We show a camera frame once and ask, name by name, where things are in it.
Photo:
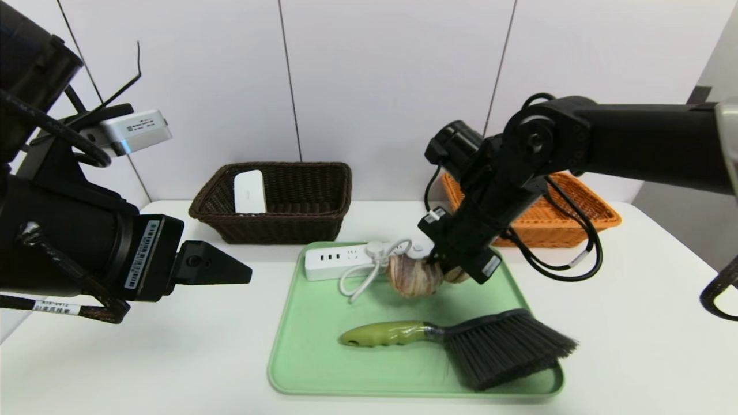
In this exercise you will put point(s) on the dark brown wicker basket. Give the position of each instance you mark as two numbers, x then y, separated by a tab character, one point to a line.
305	225

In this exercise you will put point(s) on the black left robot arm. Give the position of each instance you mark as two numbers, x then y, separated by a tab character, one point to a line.
57	242

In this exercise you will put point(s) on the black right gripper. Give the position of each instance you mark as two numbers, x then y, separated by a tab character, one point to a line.
461	251

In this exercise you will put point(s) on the white rounded box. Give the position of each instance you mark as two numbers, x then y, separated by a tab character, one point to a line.
249	193

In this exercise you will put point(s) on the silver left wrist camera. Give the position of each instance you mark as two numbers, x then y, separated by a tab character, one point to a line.
135	129

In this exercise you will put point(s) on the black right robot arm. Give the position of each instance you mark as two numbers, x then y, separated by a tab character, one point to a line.
634	138

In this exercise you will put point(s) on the orange wicker basket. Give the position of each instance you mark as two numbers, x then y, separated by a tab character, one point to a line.
594	216

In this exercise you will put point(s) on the striped brown taro root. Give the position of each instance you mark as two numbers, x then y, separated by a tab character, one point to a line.
412	279

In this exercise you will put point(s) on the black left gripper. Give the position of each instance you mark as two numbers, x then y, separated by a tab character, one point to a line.
151	256

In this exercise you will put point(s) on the light green plastic tray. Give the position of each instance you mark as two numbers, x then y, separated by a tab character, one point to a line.
357	357

